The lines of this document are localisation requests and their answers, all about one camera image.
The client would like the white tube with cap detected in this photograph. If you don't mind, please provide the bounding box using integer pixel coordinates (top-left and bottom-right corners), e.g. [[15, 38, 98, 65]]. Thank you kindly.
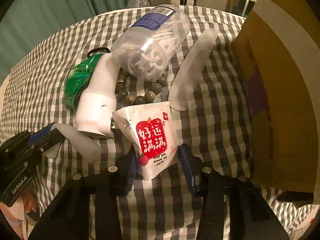
[[50, 123, 102, 163]]

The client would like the white red snack packet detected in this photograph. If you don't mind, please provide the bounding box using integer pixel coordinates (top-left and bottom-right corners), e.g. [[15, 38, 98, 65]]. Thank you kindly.
[[113, 101, 178, 180]]

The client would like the checkered grey white cloth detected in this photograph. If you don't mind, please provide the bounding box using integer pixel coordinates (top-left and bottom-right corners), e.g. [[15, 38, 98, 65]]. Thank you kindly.
[[1, 6, 251, 239]]

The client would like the white handheld device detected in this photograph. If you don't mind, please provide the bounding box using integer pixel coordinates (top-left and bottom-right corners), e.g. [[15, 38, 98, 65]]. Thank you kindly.
[[75, 53, 120, 137]]

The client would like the green snack packet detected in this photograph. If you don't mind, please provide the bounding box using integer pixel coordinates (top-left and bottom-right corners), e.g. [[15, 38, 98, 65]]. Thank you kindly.
[[63, 53, 104, 111]]

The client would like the translucent plastic comb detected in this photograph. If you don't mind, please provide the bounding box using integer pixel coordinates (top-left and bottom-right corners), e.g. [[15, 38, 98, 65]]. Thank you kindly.
[[169, 28, 219, 111]]

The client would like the green curtain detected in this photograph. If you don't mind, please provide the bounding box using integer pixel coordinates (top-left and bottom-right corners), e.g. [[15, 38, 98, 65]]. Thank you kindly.
[[1, 0, 129, 81]]

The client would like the clear floss pick jar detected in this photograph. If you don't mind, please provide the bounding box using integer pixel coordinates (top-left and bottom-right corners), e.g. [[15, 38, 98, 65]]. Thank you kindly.
[[111, 4, 190, 81]]

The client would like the brown cardboard box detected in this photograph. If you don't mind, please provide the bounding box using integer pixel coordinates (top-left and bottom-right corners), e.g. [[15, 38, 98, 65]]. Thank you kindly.
[[233, 0, 319, 204]]

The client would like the large clear water jug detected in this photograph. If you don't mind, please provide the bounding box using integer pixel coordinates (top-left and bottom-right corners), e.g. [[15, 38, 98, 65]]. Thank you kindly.
[[127, 0, 150, 8]]

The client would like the dark bead bracelet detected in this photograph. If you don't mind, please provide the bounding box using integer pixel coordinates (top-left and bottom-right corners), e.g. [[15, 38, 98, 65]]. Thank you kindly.
[[114, 65, 170, 106]]

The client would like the black hair tie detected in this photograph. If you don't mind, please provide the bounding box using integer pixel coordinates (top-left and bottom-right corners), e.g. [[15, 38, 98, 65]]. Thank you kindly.
[[87, 47, 111, 58]]

